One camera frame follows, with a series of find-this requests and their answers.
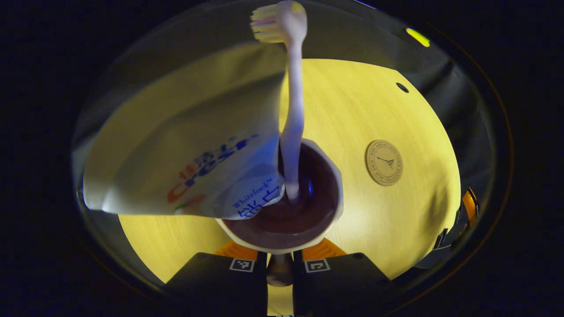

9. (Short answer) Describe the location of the beige cup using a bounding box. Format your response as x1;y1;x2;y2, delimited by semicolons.
215;138;345;288

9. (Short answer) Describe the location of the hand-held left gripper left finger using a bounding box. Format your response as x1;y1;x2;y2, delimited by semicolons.
165;240;268;316

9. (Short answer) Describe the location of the pink toothbrush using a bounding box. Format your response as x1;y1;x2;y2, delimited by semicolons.
250;0;308;204

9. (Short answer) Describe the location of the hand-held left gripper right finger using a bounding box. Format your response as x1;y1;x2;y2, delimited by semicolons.
293;237;393;316

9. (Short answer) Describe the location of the wooden desktop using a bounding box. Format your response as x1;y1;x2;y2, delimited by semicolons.
118;59;462;316

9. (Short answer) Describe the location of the round wooden coaster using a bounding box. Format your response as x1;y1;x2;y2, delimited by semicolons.
364;140;404;187

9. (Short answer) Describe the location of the white toothpaste tube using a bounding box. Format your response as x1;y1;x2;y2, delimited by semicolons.
82;41;287;220

